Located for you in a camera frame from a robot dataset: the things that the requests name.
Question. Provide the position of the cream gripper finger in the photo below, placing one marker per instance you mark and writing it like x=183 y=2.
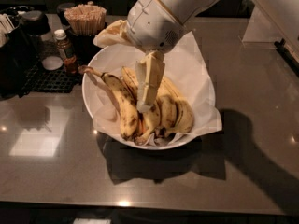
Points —
x=149 y=72
x=115 y=33

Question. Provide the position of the bundle of wooden sticks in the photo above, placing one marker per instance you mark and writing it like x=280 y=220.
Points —
x=86 y=19

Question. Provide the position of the black napkin holder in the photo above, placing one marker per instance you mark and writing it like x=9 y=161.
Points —
x=17 y=55

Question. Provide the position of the clear acrylic stand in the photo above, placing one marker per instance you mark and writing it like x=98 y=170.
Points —
x=260 y=30

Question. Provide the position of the black stick holder cup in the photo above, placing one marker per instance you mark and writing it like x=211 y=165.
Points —
x=83 y=45

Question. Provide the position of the white paper liner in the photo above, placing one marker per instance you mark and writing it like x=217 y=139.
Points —
x=193 y=69

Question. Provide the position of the small brown sauce bottle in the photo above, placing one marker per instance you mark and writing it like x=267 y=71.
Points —
x=67 y=52

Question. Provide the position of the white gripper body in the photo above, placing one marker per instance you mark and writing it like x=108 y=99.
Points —
x=151 y=23

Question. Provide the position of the glass shaker with black lid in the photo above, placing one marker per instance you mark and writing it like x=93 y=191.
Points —
x=35 y=24

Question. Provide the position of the white bowl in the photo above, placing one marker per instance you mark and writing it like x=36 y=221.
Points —
x=102 y=62

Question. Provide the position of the black rubber grid mat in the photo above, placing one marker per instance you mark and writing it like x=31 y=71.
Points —
x=43 y=70

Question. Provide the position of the dark jar behind sticks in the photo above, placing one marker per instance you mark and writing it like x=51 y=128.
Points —
x=61 y=9

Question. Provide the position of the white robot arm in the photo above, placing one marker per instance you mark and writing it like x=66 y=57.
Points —
x=284 y=14

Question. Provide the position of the spotted banana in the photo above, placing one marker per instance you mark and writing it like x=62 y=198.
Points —
x=128 y=112
x=150 y=119
x=185 y=116
x=168 y=109

